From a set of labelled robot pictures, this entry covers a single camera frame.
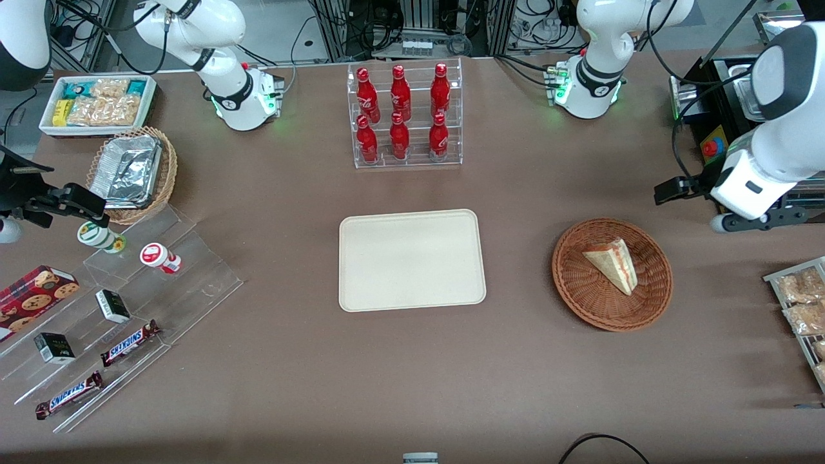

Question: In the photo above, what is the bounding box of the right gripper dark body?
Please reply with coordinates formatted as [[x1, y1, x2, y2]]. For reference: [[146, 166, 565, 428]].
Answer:
[[0, 146, 55, 215]]

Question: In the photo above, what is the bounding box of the triangular sandwich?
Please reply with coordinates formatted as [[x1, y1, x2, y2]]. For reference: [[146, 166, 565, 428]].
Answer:
[[582, 238, 639, 296]]

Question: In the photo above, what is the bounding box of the aluminium foil tray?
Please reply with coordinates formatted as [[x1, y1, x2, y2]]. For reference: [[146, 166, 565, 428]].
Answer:
[[90, 135, 162, 208]]

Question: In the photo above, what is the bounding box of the light tan wicker basket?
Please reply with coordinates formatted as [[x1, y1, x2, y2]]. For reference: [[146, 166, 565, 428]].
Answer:
[[87, 127, 178, 225]]

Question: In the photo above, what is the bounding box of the brown round wicker basket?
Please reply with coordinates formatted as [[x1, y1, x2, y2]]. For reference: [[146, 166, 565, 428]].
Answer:
[[552, 218, 674, 333]]

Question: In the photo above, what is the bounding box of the stainless steel tray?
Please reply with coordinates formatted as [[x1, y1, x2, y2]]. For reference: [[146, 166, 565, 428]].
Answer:
[[753, 10, 806, 46]]

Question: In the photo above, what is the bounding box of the cream plastic tray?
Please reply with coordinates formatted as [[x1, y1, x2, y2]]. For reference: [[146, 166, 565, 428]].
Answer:
[[339, 209, 487, 313]]

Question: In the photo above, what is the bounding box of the green sunflower yogurt cup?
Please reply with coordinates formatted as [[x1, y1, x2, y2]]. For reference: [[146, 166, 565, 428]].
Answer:
[[77, 220, 127, 254]]

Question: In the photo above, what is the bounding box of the black control box yellow panel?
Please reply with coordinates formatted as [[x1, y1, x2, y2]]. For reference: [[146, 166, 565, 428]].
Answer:
[[699, 55, 774, 213]]

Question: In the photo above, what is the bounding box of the white plastic snack bin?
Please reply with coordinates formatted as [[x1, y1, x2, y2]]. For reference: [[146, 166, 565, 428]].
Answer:
[[39, 75, 157, 138]]

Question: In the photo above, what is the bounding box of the red strawberry yogurt cup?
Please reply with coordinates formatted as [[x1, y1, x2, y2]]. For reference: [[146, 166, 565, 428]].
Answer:
[[140, 243, 182, 275]]

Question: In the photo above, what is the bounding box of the red tartan cookie box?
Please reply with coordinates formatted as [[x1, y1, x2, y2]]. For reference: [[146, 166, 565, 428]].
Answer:
[[0, 266, 80, 342]]

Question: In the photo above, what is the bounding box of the clear rice cracker bag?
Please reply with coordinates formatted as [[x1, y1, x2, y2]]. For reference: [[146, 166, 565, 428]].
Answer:
[[90, 79, 130, 99], [68, 95, 141, 127]]

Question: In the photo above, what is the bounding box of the small black carton box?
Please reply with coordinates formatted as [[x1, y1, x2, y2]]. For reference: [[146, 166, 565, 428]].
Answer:
[[95, 289, 131, 324], [34, 333, 76, 365]]

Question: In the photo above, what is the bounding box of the clear acrylic stepped shelf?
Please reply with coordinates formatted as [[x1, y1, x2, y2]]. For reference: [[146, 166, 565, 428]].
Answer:
[[82, 205, 244, 352], [0, 264, 171, 434]]

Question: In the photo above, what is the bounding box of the Snickers chocolate bar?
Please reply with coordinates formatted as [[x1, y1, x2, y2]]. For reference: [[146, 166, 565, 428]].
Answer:
[[101, 320, 160, 367], [35, 372, 104, 420]]

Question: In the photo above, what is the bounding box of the red Coca-Cola bottle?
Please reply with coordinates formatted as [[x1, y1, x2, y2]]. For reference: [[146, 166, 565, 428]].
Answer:
[[391, 64, 412, 122], [356, 67, 382, 124], [429, 113, 449, 162], [356, 115, 379, 163], [389, 112, 411, 160], [431, 63, 451, 120]]

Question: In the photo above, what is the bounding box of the clear acrylic bottle rack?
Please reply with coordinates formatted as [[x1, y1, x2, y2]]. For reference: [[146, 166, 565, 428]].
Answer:
[[347, 58, 463, 169]]

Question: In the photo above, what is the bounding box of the black cable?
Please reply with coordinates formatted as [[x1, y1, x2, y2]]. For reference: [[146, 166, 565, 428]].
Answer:
[[558, 433, 652, 464], [670, 64, 771, 189]]

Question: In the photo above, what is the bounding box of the metal wire tray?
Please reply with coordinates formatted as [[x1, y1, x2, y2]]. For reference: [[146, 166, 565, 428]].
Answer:
[[764, 256, 825, 394]]

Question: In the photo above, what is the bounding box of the aluminium frame equipment rack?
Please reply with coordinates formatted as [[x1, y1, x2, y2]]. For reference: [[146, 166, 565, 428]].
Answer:
[[309, 0, 516, 62]]

